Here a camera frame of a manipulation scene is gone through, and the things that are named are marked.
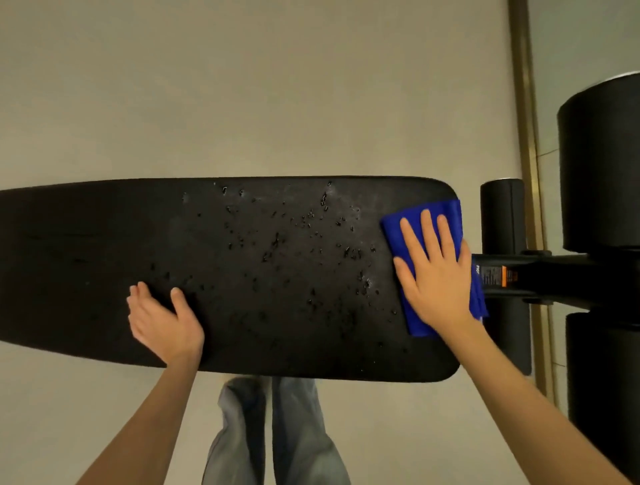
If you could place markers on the black padded workout bench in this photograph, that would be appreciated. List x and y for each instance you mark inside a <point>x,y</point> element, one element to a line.
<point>225,280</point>

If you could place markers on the person's right forearm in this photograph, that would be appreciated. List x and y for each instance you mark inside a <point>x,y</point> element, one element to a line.
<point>525,414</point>

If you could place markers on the person's right little finger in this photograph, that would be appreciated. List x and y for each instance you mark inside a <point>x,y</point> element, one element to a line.
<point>466,255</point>

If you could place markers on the person's left forearm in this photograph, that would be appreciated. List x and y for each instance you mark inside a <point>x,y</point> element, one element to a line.
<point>145,434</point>

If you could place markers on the small black foam roller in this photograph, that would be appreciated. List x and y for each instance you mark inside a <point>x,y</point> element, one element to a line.
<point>510,335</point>
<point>502,215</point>

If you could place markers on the person's right thumb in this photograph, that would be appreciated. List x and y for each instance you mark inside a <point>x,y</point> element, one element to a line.
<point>405,272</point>

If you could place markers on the light blue jeans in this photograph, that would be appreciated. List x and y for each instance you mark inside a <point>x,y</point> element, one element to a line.
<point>300,439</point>

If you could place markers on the large black foam roller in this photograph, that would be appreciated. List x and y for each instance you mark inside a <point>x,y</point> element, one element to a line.
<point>600,165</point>
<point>605,389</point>

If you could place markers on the blue microfiber cloth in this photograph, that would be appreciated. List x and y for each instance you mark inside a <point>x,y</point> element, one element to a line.
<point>395,226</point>

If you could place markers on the black metal bench frame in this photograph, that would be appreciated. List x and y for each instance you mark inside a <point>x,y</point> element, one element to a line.
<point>560,277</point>

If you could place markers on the person's right middle finger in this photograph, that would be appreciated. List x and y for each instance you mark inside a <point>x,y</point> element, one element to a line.
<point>431,232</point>

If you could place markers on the person's left thumb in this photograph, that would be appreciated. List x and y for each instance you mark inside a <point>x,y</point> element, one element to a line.
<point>182,304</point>

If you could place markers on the person's right hand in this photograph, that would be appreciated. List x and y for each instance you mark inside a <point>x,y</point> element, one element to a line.
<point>440,290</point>

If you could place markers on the person's left hand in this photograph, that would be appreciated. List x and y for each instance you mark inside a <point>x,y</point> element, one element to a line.
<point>167,330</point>

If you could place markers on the brass floor trim strip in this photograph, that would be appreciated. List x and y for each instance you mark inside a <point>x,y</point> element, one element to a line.
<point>530,150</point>

